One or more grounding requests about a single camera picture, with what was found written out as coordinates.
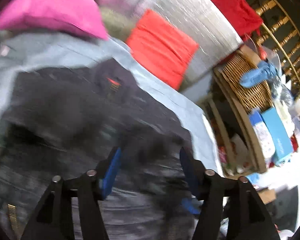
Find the dark grey puffer jacket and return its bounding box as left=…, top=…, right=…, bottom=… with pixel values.
left=0, top=59, right=194, bottom=239

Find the gold railing bed frame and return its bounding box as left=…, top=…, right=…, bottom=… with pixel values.
left=246, top=0, right=300, bottom=99

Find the blue cardboard box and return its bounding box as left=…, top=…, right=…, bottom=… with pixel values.
left=261, top=107, right=293, bottom=166

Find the silver quilted headboard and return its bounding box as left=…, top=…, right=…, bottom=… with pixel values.
left=96, top=0, right=242, bottom=90

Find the blue cloth on basket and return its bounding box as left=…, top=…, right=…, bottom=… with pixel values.
left=239, top=61, right=277, bottom=88

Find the white blue patterned box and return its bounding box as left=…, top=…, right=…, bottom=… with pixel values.
left=249, top=110, right=275, bottom=159

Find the light blue bed sheet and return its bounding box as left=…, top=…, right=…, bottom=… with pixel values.
left=0, top=32, right=222, bottom=174

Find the magenta pillow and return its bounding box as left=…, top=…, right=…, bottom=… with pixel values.
left=0, top=0, right=108, bottom=40

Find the wicker basket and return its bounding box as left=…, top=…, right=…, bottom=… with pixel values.
left=220, top=52, right=273, bottom=113

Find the orange-red pillow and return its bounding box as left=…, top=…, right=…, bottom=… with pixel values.
left=126, top=9, right=199, bottom=90

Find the dark red cloth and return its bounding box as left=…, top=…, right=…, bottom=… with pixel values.
left=211, top=0, right=263, bottom=38

